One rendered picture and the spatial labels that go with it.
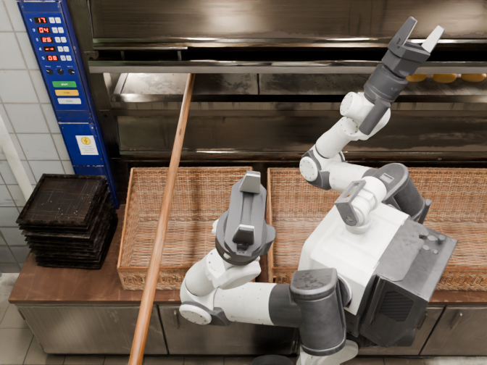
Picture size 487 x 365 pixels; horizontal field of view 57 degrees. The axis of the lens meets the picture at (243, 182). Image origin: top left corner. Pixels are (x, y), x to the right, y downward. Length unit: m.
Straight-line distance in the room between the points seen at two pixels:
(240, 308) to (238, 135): 1.08
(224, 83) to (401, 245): 1.18
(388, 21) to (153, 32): 0.84
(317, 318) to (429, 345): 1.49
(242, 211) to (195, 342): 1.58
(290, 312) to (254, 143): 1.13
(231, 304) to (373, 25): 1.14
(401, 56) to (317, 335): 0.67
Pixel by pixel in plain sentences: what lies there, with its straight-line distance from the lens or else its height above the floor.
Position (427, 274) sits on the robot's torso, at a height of 1.39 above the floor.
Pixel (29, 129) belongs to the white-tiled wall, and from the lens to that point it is 2.16.
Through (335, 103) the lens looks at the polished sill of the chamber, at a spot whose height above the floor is 1.18.
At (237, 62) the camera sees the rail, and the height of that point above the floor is 1.43.
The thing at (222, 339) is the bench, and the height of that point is 0.25.
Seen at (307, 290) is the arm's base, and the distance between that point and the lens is 0.94.
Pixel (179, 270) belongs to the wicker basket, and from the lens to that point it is 1.86.
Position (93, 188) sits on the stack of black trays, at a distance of 2.02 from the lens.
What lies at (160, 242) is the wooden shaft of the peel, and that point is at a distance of 1.31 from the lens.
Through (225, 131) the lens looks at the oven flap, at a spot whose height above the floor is 1.03.
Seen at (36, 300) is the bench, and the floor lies 0.58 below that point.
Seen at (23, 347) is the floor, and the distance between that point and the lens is 2.71.
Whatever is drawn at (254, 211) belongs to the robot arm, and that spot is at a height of 1.69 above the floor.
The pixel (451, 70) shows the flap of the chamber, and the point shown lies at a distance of 1.78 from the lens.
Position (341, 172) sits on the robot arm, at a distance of 1.35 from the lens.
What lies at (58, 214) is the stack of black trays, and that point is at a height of 0.87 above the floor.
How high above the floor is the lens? 2.19
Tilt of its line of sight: 43 degrees down
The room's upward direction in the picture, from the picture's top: straight up
